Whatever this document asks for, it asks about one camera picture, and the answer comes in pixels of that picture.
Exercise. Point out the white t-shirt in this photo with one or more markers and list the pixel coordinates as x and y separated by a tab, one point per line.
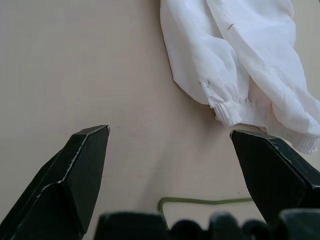
200	50

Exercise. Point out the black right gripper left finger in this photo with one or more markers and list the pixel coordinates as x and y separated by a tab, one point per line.
62	190

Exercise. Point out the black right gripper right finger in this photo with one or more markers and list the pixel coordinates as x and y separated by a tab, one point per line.
277	175

